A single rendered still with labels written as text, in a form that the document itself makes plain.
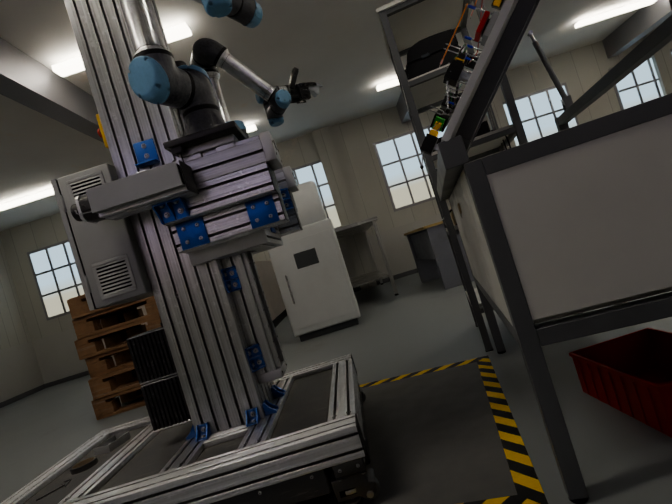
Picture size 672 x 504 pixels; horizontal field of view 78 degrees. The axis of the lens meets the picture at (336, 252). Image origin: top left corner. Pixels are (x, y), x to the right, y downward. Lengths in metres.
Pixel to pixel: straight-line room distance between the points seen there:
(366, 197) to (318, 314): 3.97
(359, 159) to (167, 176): 6.72
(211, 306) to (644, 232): 1.25
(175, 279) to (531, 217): 1.15
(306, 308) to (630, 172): 3.42
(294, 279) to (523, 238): 3.29
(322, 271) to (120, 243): 2.74
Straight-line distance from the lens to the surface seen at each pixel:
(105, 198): 1.33
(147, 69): 1.36
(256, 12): 1.43
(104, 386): 4.06
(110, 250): 1.62
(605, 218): 1.06
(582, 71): 9.40
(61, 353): 9.40
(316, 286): 4.11
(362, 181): 7.77
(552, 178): 1.03
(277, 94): 2.05
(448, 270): 4.73
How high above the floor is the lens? 0.68
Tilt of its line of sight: 1 degrees up
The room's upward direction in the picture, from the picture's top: 17 degrees counter-clockwise
